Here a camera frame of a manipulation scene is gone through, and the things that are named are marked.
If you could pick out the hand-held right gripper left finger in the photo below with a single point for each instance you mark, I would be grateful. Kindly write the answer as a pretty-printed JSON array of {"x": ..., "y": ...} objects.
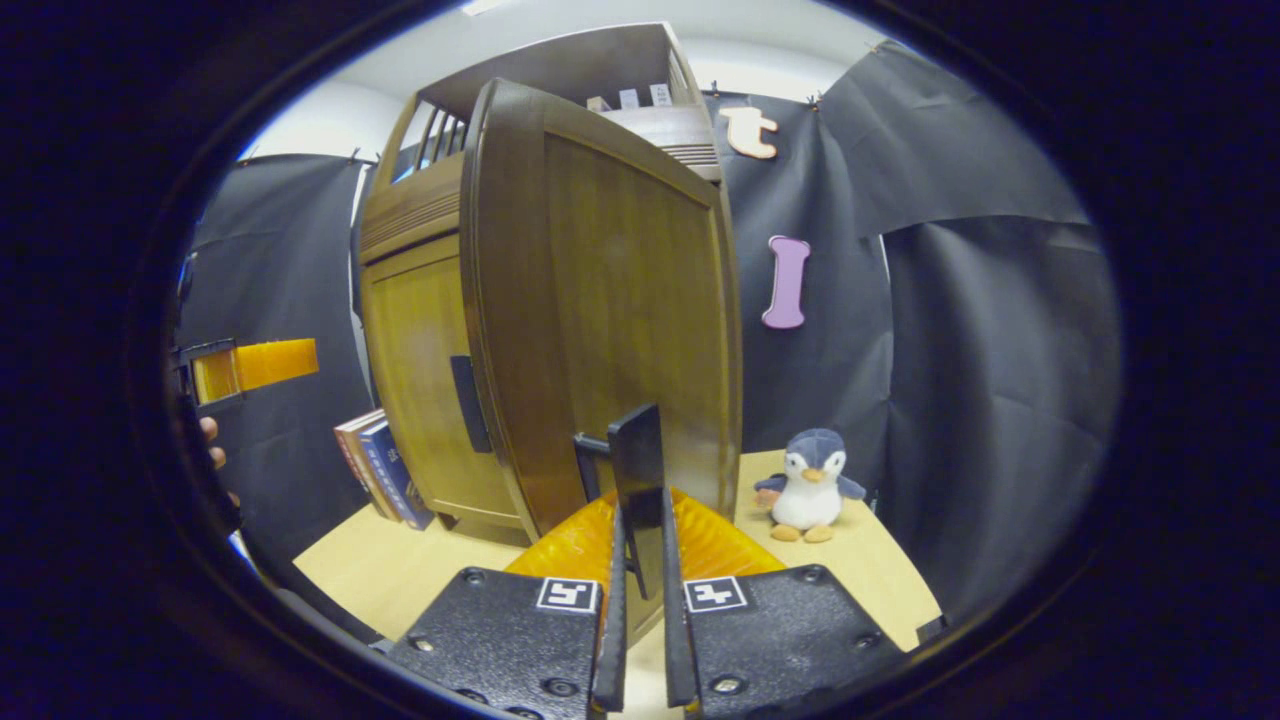
[{"x": 510, "y": 640}]

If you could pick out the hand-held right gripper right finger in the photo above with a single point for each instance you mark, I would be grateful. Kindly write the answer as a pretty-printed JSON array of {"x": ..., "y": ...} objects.
[{"x": 790, "y": 640}]

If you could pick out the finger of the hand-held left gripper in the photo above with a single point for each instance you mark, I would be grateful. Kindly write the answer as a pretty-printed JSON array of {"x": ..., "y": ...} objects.
[{"x": 275, "y": 362}]

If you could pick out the wooden shoe cabinet door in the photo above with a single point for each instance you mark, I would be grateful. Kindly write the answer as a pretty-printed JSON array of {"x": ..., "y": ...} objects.
[
  {"x": 420, "y": 400},
  {"x": 620, "y": 300}
]

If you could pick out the wooden double-door shoe cabinet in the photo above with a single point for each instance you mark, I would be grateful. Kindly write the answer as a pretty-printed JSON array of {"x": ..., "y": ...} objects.
[{"x": 600, "y": 65}]

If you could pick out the red and white book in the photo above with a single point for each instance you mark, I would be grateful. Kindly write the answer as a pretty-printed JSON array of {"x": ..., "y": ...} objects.
[{"x": 355, "y": 450}]

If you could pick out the penguin plush toy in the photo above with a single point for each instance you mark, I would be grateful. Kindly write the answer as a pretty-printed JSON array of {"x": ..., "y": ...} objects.
[{"x": 810, "y": 485}]

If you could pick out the blue book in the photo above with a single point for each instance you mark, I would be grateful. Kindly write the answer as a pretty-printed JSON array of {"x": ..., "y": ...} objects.
[{"x": 395, "y": 480}]

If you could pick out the black backdrop cloth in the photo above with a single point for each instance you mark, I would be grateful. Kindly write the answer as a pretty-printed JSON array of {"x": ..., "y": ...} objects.
[{"x": 980, "y": 350}]

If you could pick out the grey book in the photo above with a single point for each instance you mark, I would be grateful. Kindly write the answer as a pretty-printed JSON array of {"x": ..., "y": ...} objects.
[{"x": 661, "y": 95}]

